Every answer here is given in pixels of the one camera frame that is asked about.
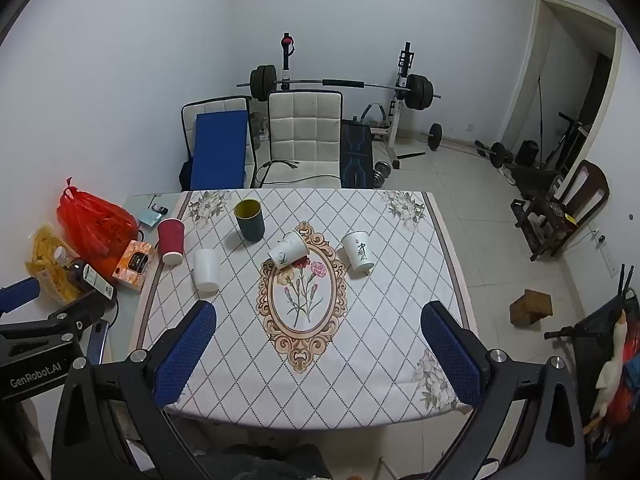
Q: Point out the teal card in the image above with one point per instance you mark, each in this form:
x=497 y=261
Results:
x=149 y=217

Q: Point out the dark green cup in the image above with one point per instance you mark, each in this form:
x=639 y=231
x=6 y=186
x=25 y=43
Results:
x=250 y=222

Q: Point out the floral patterned tablecloth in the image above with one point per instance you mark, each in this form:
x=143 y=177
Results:
x=370 y=340

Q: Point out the red plastic bag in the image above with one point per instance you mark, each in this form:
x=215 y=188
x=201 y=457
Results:
x=95 y=225

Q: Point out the yellow snack bag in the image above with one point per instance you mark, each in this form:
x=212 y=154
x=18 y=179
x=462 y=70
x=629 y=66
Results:
x=47 y=260

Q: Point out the white padded chair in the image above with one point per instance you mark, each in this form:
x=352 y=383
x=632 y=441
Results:
x=305 y=130

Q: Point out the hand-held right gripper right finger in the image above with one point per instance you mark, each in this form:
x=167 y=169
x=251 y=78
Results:
x=450 y=355

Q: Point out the short barbell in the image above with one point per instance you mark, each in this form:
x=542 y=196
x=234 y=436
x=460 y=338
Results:
x=435 y=136

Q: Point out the white printed paper cup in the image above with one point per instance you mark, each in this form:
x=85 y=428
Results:
x=357 y=252

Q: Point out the small black device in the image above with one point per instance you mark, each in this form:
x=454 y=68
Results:
x=160 y=209

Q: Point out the orange carton box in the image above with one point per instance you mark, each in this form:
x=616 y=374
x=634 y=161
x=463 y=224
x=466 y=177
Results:
x=132 y=265

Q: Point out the white chair with black frame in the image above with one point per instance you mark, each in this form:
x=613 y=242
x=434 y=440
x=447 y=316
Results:
x=215 y=104

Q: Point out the white plush toy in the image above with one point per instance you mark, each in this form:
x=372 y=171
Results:
x=607 y=375

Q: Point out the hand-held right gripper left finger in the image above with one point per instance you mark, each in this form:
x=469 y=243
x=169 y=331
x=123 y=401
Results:
x=186 y=352

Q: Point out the long barbell with black plates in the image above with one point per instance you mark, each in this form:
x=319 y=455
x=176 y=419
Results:
x=417 y=91

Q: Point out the small wooden stool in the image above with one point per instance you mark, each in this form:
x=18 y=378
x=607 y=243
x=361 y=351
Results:
x=531 y=307

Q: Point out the blue folded mat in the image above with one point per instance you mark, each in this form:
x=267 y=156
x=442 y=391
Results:
x=220 y=150

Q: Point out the black speaker box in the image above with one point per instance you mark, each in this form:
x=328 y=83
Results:
x=527 y=152

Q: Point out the black scooter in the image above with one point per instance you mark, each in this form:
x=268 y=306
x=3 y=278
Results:
x=600 y=330

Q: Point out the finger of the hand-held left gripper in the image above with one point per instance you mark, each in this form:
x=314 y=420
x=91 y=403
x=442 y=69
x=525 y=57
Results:
x=82 y=307
x=17 y=296

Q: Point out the white door frame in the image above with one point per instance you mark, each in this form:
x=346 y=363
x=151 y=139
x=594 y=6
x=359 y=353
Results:
x=525 y=60

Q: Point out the white weight bench rack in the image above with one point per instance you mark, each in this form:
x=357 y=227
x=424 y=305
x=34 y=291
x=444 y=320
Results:
x=400 y=110

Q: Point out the chrome dumbbells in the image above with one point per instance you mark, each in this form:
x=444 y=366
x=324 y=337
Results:
x=384 y=171

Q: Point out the white power strip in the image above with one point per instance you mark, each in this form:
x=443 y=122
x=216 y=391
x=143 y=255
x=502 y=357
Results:
x=605 y=250

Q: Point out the red cup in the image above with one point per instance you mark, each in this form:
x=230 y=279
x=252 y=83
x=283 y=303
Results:
x=171 y=240

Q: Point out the dark bench pad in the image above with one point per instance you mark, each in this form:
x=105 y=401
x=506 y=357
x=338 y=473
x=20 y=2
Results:
x=356 y=155

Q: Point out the dark glass bottle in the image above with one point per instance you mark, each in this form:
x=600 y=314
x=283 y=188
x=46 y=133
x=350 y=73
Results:
x=79 y=274

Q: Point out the white floral cup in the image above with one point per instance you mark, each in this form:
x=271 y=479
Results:
x=287 y=251

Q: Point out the dark wooden chair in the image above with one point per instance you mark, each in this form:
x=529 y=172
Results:
x=585 y=185

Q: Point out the black dumbbell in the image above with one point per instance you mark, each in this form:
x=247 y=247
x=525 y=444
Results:
x=497 y=154

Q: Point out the plain white cup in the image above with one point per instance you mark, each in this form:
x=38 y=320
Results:
x=206 y=270

